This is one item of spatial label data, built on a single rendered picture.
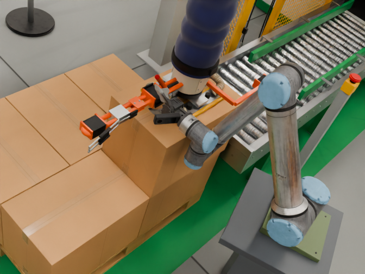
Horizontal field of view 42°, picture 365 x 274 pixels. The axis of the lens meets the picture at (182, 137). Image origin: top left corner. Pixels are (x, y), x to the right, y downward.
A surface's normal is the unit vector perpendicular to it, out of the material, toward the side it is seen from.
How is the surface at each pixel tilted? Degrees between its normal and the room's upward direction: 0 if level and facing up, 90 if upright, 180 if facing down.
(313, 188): 8
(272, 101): 81
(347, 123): 0
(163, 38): 90
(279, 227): 91
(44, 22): 0
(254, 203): 0
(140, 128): 90
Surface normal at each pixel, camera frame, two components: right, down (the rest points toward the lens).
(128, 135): -0.69, 0.41
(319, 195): 0.34, -0.70
